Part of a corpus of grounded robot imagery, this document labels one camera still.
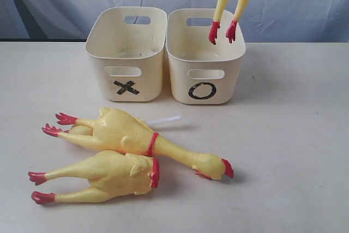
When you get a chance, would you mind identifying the chicken head with white tube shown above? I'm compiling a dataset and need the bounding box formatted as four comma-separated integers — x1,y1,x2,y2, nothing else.
62,115,182,135

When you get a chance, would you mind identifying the headless yellow chicken body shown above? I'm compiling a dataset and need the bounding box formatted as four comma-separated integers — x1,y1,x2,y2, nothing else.
28,150,160,205

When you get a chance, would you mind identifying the cream bin marked O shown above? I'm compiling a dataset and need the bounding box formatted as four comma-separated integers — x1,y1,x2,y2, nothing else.
166,8,246,105

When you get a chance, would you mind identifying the cream bin marked X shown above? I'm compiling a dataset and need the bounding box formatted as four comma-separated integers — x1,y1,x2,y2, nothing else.
85,7,167,102

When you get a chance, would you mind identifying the blue backdrop cloth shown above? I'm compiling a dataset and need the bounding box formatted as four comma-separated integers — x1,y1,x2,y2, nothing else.
1,0,348,42

